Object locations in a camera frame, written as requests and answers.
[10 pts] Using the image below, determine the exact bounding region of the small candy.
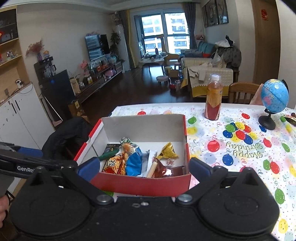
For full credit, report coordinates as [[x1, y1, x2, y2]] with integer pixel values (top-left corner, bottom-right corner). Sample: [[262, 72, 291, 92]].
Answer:
[[166, 158, 175, 167]]

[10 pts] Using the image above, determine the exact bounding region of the black jacket on chair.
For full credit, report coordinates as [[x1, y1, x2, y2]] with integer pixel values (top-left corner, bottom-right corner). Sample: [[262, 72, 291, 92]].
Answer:
[[42, 117, 93, 160]]

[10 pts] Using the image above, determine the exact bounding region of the green snack packet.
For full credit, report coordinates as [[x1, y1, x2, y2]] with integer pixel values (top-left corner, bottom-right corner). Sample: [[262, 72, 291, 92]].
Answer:
[[98, 148, 119, 161]]

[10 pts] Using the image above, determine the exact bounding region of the orange juice bottle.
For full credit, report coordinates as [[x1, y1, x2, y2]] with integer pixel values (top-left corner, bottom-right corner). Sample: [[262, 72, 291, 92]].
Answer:
[[205, 74, 223, 121]]

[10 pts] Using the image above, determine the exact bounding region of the red snack bag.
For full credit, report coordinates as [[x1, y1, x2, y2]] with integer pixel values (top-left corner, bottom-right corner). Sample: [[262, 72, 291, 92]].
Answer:
[[152, 159, 186, 178]]

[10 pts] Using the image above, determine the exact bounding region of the dark wrapper near globe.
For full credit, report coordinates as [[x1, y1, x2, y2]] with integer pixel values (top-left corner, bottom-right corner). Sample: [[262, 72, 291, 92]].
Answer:
[[284, 113, 296, 126]]

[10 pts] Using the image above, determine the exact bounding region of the wall television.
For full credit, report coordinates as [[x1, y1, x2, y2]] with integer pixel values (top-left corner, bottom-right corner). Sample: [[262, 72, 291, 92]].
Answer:
[[85, 35, 110, 61]]

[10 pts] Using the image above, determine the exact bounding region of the wooden chair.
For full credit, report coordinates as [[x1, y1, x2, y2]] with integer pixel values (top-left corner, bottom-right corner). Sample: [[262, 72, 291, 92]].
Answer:
[[228, 82, 259, 104]]

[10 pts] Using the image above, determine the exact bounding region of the person left hand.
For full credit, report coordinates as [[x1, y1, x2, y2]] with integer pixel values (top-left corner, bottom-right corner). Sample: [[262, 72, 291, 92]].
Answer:
[[0, 195, 10, 228]]

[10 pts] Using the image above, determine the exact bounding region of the packaged brown egg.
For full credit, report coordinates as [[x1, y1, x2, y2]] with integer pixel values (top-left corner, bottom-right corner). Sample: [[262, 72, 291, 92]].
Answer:
[[120, 137, 139, 156]]

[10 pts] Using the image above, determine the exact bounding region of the red and white cardboard box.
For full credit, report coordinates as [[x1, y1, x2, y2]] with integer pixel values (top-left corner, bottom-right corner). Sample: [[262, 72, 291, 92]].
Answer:
[[74, 114, 191, 197]]

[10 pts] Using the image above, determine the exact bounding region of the sofa with cream cover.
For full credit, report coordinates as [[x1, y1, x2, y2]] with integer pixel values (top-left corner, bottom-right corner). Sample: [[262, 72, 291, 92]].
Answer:
[[180, 41, 234, 98]]

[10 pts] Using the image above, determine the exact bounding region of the tv console cabinet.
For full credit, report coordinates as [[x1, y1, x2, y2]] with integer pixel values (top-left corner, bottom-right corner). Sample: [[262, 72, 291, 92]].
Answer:
[[75, 61, 124, 103]]

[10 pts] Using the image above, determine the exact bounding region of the yellow snack packet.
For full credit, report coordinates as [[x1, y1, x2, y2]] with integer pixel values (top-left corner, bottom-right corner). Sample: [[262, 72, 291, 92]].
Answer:
[[157, 142, 179, 160]]

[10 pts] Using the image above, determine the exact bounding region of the small round stool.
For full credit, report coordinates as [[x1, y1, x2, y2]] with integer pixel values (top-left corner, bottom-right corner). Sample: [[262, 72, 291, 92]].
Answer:
[[156, 75, 169, 85]]

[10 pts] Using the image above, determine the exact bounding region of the black sesame snack packet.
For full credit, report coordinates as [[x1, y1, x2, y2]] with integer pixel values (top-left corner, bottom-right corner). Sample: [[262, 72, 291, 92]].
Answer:
[[105, 144, 120, 152]]

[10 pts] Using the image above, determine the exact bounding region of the blue desk globe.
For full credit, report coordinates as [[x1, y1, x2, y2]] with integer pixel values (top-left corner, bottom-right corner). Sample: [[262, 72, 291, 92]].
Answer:
[[258, 79, 289, 131]]

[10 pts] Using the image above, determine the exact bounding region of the orange chips bag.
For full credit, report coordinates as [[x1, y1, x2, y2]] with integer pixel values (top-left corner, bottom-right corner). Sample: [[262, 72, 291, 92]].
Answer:
[[102, 153, 128, 175]]

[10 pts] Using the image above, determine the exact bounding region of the blue cookie snack packet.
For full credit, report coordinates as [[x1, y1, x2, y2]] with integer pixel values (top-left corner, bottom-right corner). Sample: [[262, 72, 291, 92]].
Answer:
[[125, 148, 142, 176]]

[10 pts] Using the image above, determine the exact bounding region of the white cabinet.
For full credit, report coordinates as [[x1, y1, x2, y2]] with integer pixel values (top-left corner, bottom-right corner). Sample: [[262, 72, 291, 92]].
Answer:
[[0, 81, 56, 186]]

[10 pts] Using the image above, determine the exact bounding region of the balloon pattern tablecloth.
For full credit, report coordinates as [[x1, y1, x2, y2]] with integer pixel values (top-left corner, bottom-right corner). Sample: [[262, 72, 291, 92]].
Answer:
[[111, 103, 295, 240]]

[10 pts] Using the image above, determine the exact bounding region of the sausage stick snack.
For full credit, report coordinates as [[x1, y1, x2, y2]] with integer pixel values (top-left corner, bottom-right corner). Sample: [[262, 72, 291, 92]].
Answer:
[[146, 161, 158, 178]]

